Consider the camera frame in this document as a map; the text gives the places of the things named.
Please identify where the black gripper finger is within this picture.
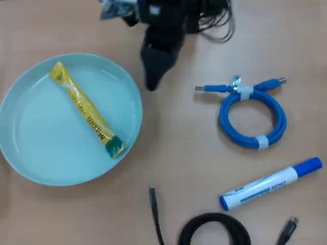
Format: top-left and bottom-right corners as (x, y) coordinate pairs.
(158, 41), (184, 75)
(139, 37), (165, 92)

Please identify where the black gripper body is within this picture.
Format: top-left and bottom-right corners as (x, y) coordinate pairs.
(137, 0), (190, 48)

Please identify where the yellow coffee stick packet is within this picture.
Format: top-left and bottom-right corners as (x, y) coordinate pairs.
(49, 61), (127, 160)

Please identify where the light blue plate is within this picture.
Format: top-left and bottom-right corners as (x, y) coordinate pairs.
(0, 53), (143, 186)

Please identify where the blue and white marker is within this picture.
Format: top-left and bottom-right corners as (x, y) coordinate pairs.
(219, 157), (323, 212)

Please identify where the camera circuit board module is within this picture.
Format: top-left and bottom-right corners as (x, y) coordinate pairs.
(99, 0), (139, 27)

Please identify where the blue coiled USB cable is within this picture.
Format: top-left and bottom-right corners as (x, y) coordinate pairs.
(195, 74), (288, 150)

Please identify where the black coiled cable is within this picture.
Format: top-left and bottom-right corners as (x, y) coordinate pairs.
(149, 183), (299, 245)

